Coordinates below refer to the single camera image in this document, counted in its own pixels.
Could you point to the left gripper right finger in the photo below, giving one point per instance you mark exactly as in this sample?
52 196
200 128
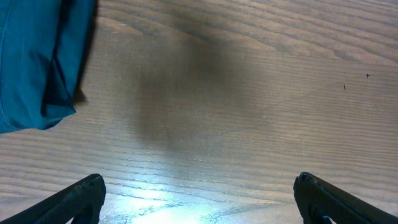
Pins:
321 202

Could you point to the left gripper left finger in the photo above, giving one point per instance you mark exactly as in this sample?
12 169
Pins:
79 203

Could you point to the folded navy blue shorts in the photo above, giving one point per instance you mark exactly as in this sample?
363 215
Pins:
43 45

